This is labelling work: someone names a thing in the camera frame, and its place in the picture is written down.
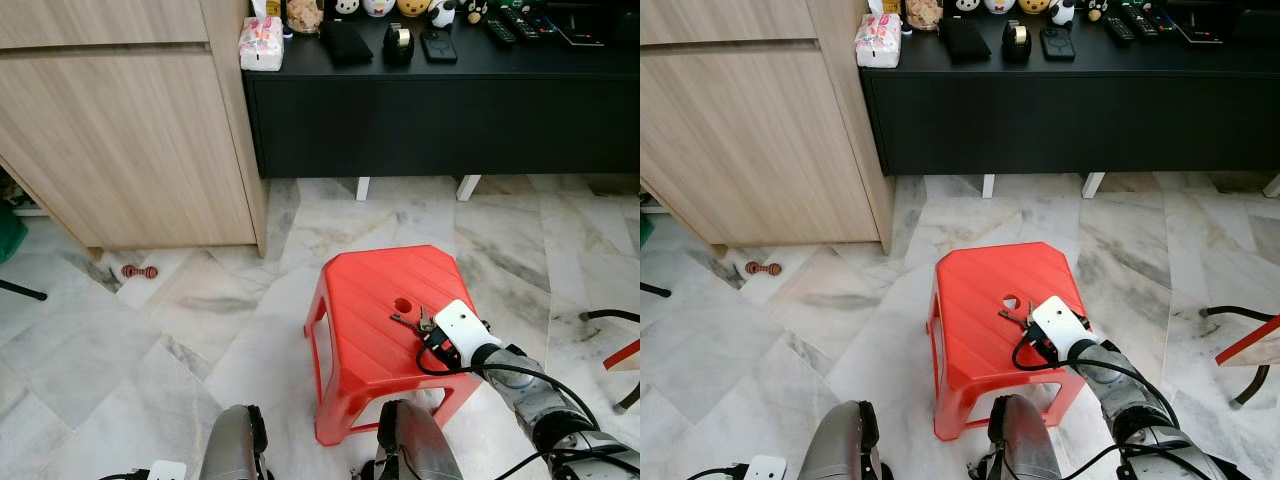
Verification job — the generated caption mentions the red plastic stool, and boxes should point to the red plastic stool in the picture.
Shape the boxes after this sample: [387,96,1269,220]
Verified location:
[304,244,491,447]
[927,241,1101,441]

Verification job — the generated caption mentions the robot right leg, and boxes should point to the robot right leg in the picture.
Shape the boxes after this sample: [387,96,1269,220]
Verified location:
[375,400,466,480]
[985,395,1066,480]

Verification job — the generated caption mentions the black low sideboard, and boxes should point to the black low sideboard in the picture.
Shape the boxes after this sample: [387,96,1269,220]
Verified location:
[243,10,641,201]
[860,10,1280,199]

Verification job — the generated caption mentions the black phone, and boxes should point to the black phone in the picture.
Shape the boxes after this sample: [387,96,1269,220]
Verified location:
[420,28,459,64]
[1038,25,1076,61]

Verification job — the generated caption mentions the black tape dispenser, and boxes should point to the black tape dispenser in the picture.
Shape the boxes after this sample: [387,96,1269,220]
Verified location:
[383,22,415,67]
[1002,19,1033,64]

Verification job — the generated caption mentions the black wallet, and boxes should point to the black wallet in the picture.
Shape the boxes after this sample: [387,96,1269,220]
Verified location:
[320,20,374,68]
[940,17,993,63]

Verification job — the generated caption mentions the pink white tissue pack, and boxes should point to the pink white tissue pack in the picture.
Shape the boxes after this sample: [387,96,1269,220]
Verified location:
[238,15,286,72]
[854,12,904,69]

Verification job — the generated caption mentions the light wooden cabinet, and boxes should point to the light wooden cabinet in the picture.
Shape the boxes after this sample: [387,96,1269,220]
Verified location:
[0,0,269,259]
[640,0,896,256]

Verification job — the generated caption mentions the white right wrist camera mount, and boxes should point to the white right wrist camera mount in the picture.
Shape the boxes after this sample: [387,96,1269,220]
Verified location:
[1030,295,1101,363]
[432,299,506,373]

